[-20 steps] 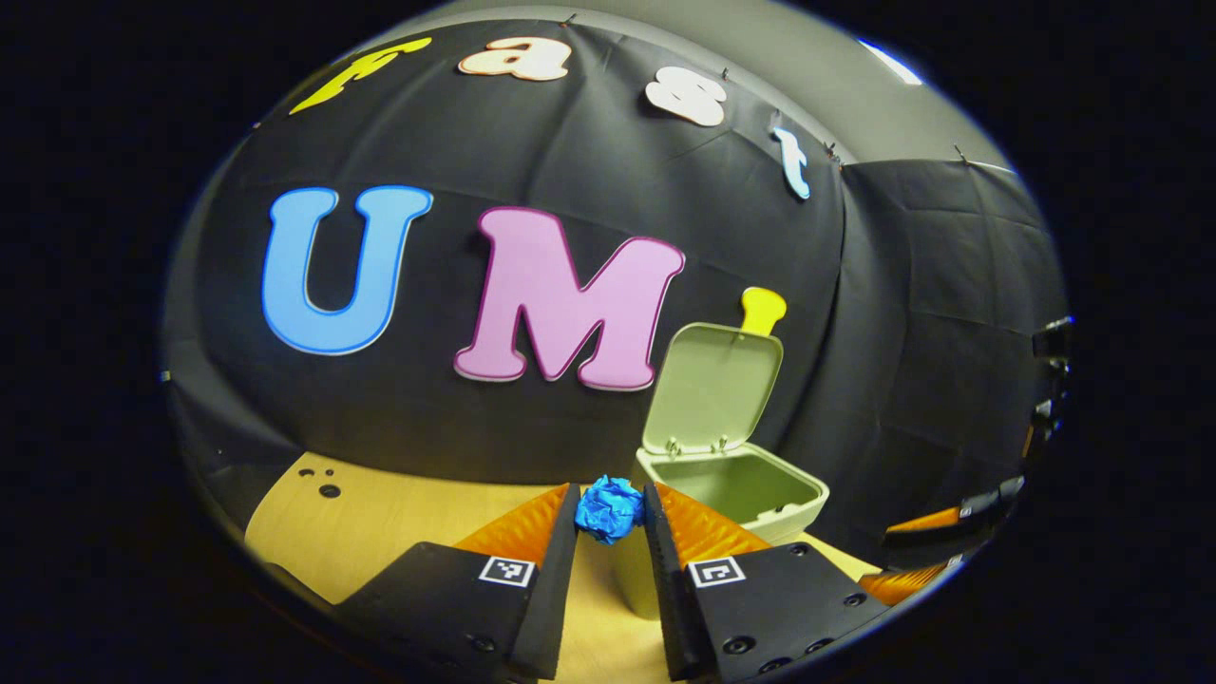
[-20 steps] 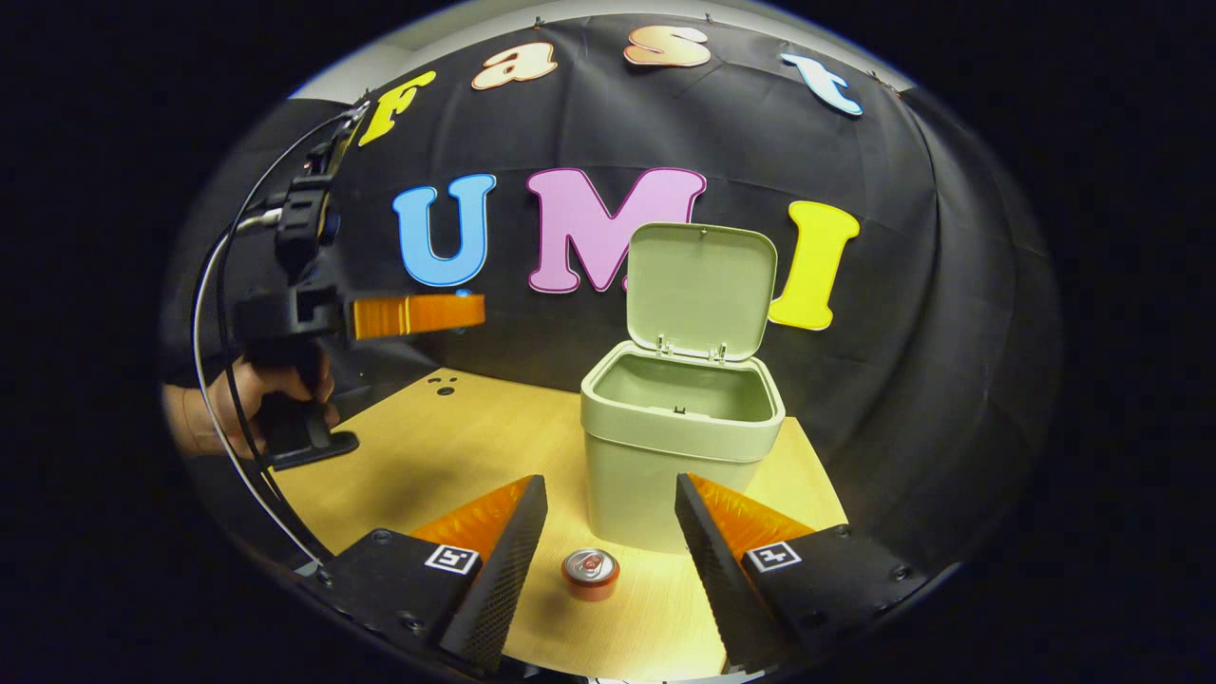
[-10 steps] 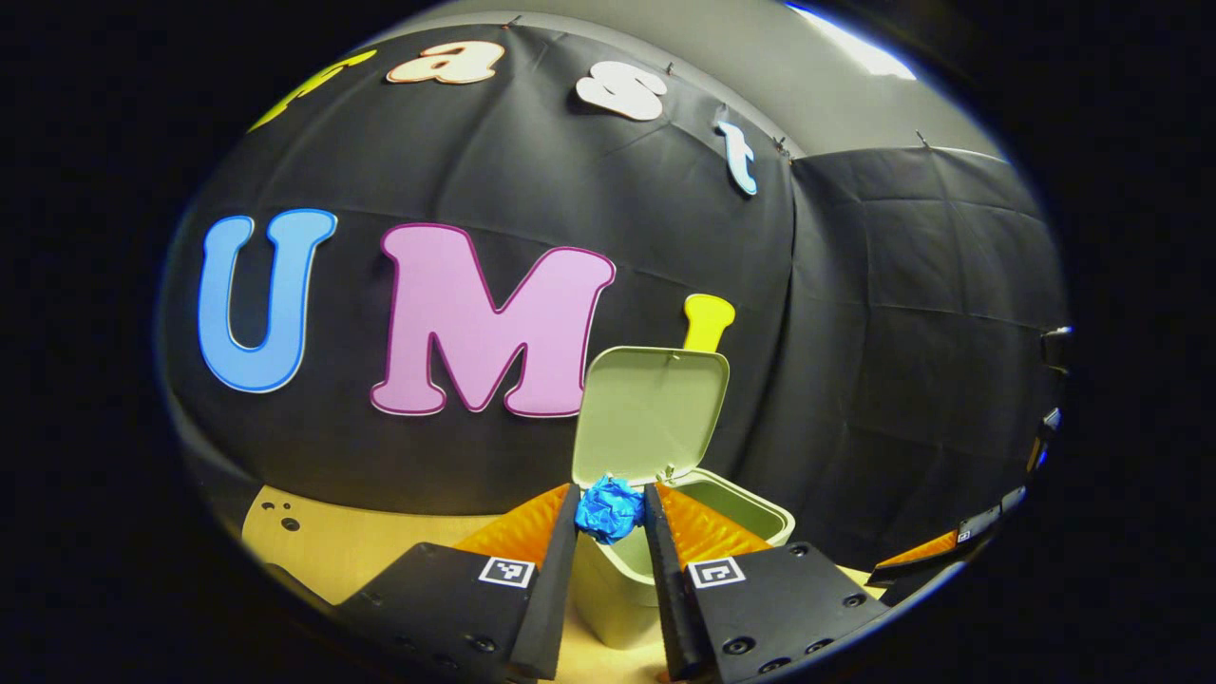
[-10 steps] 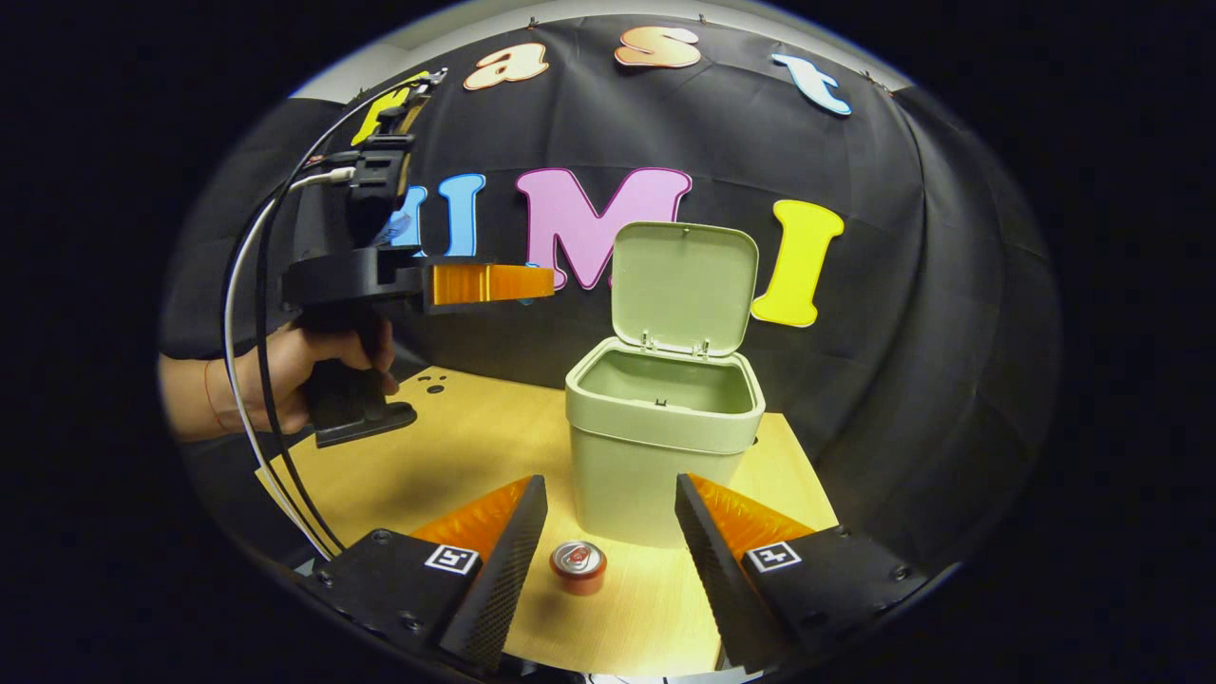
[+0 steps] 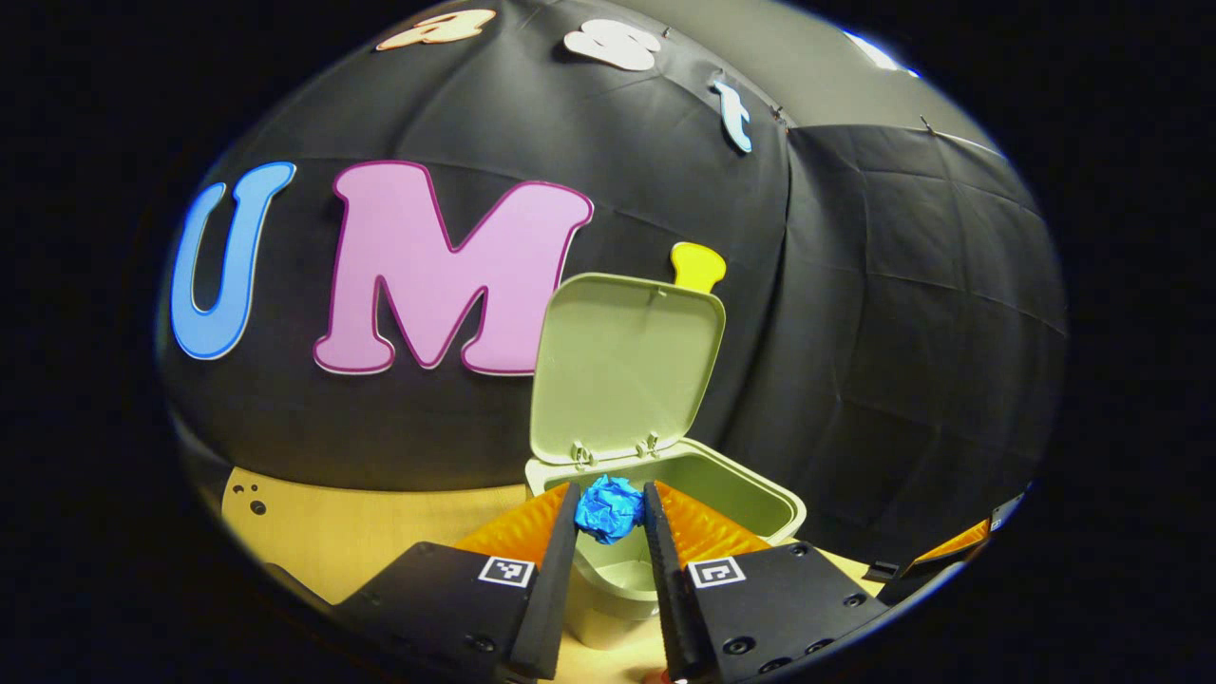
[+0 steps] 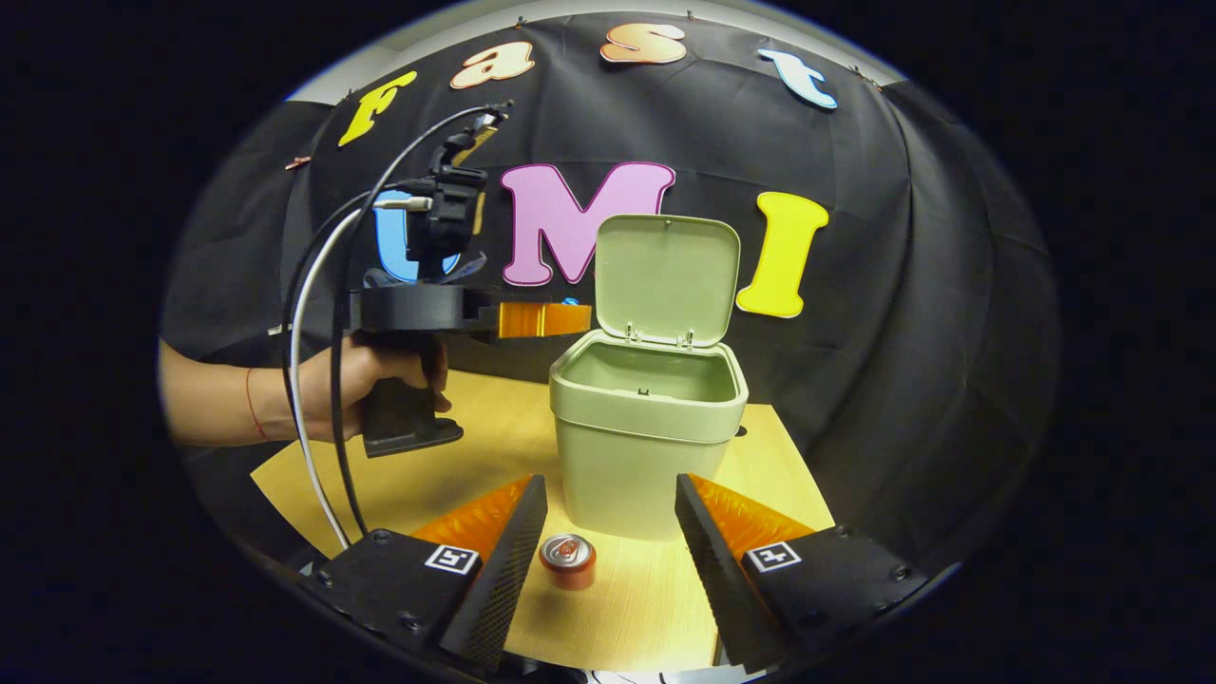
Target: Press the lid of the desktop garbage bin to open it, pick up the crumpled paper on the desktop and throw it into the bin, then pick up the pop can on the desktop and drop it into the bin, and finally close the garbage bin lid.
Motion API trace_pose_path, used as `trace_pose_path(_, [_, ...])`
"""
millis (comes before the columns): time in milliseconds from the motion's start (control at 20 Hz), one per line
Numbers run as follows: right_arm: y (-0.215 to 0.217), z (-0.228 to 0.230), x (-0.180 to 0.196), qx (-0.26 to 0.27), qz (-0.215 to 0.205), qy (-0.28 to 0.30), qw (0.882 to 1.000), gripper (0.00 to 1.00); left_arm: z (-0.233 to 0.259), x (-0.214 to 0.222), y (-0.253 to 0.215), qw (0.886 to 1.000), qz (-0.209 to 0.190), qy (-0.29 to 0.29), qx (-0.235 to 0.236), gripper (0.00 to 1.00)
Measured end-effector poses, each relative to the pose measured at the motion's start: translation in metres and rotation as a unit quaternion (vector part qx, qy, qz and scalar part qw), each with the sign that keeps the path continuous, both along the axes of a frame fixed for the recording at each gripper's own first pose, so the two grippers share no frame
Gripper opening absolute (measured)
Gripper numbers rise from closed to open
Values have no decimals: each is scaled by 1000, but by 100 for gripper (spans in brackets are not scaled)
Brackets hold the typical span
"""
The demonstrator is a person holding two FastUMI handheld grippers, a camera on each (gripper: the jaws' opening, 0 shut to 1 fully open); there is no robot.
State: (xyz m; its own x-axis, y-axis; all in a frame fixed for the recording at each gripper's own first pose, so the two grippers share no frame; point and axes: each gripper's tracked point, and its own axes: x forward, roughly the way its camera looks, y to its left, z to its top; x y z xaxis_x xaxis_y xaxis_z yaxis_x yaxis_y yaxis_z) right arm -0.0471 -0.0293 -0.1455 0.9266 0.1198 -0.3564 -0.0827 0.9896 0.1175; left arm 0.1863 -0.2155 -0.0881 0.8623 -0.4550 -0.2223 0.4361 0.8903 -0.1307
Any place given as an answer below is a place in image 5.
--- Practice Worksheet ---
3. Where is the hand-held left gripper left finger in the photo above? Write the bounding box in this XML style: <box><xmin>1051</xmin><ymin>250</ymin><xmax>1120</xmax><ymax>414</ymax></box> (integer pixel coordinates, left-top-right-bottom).
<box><xmin>332</xmin><ymin>482</ymin><xmax>582</xmax><ymax>681</ymax></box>

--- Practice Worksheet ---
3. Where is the black backdrop cloth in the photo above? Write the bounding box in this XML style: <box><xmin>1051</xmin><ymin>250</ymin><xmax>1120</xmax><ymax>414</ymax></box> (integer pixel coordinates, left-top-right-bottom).
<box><xmin>157</xmin><ymin>0</ymin><xmax>1070</xmax><ymax>571</ymax></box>

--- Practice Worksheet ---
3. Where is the pale green desktop garbage bin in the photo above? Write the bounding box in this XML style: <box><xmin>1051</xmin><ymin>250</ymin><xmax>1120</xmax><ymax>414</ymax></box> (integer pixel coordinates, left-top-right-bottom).
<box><xmin>524</xmin><ymin>273</ymin><xmax>808</xmax><ymax>652</ymax></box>

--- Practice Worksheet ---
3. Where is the blue paper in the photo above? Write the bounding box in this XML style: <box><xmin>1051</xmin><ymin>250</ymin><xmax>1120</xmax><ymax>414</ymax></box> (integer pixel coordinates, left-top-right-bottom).
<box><xmin>573</xmin><ymin>475</ymin><xmax>647</xmax><ymax>544</ymax></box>

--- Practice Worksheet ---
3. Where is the wooden desktop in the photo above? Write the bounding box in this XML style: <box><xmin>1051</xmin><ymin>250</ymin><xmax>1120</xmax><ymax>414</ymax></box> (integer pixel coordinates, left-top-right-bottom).
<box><xmin>220</xmin><ymin>467</ymin><xmax>884</xmax><ymax>684</ymax></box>

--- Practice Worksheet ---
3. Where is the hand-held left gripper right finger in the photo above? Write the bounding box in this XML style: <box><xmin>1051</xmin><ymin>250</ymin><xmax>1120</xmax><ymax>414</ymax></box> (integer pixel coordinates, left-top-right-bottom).
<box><xmin>642</xmin><ymin>480</ymin><xmax>894</xmax><ymax>683</ymax></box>

